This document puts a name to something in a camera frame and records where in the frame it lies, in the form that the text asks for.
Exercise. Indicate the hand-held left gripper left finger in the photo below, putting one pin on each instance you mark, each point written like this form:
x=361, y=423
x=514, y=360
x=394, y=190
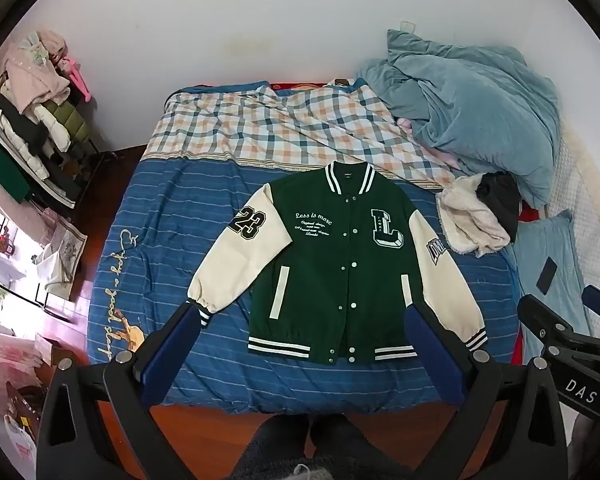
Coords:
x=169, y=360

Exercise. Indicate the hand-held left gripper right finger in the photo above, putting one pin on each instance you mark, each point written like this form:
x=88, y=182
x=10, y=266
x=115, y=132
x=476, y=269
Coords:
x=430, y=347

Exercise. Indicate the green varsity jacket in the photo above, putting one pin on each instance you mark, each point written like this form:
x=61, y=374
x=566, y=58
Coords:
x=330, y=265

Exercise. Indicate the black phone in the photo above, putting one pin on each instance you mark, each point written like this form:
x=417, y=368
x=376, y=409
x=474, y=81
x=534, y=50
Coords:
x=546, y=276

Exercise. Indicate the light blue pillow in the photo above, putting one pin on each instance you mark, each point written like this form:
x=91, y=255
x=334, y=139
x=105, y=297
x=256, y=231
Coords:
x=569, y=260

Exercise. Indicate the red cloth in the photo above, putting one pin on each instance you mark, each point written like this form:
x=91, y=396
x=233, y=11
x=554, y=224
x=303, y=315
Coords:
x=530, y=214

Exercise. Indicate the white quilted blanket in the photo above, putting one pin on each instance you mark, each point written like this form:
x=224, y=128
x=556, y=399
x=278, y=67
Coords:
x=590, y=190

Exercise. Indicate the white fleece garment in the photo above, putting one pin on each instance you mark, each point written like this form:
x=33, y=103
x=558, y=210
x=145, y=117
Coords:
x=472, y=222

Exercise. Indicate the black garment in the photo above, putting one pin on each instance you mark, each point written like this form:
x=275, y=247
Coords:
x=502, y=200

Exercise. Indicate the person's legs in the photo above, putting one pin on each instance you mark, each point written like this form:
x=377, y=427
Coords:
x=330, y=445

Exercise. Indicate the white printed bag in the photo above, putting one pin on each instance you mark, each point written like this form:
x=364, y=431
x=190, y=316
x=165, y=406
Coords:
x=62, y=260

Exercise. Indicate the blue striped bed sheet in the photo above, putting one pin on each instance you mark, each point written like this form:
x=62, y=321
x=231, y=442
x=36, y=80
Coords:
x=180, y=210

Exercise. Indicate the pink cloth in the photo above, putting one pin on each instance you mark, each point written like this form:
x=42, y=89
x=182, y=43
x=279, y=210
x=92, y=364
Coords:
x=446, y=161

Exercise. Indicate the red flower plant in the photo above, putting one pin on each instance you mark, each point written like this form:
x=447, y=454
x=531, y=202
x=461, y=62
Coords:
x=0, y=241

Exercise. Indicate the blue-grey duvet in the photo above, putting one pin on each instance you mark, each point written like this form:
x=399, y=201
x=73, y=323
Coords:
x=470, y=100

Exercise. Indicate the plaid quilt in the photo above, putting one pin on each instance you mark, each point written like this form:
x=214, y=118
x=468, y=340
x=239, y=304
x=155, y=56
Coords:
x=280, y=125

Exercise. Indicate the pink hanger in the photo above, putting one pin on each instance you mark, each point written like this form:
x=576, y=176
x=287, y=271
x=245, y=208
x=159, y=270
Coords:
x=81, y=80

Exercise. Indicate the white wall hook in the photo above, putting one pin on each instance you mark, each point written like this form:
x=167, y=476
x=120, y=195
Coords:
x=407, y=25

